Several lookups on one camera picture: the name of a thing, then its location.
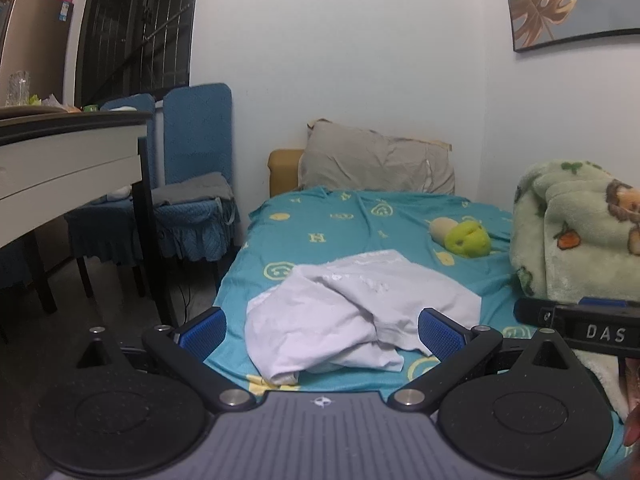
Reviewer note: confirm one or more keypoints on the white table with dark top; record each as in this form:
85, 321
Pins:
65, 165

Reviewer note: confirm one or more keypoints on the white shirt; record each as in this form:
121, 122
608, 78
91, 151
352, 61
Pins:
325, 320

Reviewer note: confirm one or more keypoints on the grey cloth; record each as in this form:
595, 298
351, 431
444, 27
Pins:
192, 187

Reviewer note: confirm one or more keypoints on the teal printed bed sheet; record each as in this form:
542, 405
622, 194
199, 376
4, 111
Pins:
400, 230

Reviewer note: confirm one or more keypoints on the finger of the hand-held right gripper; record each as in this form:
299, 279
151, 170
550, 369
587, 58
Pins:
602, 301
535, 314

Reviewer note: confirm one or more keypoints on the green plush toy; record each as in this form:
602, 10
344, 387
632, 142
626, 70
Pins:
467, 240

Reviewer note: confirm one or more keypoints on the green printed fleece blanket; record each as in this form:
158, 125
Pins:
575, 240

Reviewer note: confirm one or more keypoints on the small white plush toy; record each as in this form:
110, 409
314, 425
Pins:
120, 192

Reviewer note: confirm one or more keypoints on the yellow headboard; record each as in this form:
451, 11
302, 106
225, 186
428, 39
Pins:
285, 170

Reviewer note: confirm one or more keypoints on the grey pillow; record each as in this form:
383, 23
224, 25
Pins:
375, 160

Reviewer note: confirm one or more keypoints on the leaf wall picture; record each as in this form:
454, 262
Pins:
545, 0

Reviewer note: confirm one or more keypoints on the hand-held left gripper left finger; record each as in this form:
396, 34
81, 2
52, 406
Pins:
202, 332

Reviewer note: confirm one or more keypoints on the black television screen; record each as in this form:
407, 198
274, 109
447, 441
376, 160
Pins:
130, 35

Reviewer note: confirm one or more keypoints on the person's right hand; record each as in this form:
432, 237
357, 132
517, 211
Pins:
634, 427

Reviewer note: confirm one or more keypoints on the clear glass vase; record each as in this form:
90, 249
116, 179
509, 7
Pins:
18, 89

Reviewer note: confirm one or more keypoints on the blue chair with grey cloth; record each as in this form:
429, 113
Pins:
197, 130

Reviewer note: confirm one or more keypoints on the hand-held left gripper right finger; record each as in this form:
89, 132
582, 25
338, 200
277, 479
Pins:
440, 332

